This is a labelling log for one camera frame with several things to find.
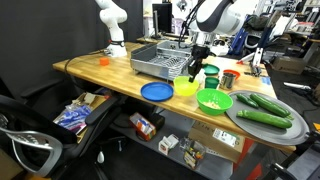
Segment black computer monitor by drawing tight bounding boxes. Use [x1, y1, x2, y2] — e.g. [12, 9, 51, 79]
[152, 3, 172, 33]

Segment orange bowl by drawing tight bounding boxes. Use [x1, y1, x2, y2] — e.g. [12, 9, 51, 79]
[223, 69, 241, 80]

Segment dark green cup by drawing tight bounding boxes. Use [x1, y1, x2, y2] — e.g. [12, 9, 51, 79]
[205, 77, 219, 89]

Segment blue plate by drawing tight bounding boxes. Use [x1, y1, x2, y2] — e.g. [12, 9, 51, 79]
[140, 82, 174, 102]

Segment steel cup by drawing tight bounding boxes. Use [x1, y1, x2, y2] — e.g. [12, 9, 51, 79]
[220, 73, 236, 90]

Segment dark green plate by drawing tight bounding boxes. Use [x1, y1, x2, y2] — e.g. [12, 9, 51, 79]
[202, 64, 220, 75]

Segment yellow-green bowl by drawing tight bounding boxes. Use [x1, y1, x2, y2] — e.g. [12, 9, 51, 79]
[173, 76, 199, 96]

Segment white cup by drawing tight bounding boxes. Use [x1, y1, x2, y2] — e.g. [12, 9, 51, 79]
[197, 70, 205, 84]

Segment box of blue packets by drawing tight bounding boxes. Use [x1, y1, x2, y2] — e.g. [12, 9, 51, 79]
[53, 93, 108, 143]

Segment orange snack box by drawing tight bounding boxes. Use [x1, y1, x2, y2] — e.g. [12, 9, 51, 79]
[129, 113, 156, 141]

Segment cardboard box under table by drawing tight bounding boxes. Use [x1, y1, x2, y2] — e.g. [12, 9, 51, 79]
[188, 121, 245, 163]

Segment small orange cup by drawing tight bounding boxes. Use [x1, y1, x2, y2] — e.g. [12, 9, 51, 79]
[99, 57, 109, 66]

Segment thick cucumber on tray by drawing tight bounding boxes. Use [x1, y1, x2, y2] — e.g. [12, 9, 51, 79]
[250, 93, 290, 117]

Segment black office chair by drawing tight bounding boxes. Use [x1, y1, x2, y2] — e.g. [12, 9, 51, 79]
[0, 78, 122, 178]

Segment long cucumber on tray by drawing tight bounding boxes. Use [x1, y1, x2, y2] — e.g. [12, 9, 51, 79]
[236, 110, 292, 129]

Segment small cucumber on tray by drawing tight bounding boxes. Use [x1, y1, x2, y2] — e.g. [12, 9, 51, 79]
[236, 94, 258, 108]

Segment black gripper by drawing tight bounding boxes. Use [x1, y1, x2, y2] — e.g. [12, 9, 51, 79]
[188, 45, 210, 83]

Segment green bowl with food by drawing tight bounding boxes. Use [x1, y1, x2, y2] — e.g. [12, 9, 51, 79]
[196, 88, 233, 115]

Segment grey dish rack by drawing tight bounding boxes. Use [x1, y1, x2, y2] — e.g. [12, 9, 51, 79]
[130, 40, 193, 81]

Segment grey round tray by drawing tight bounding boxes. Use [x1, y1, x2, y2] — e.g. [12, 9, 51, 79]
[226, 90, 309, 145]

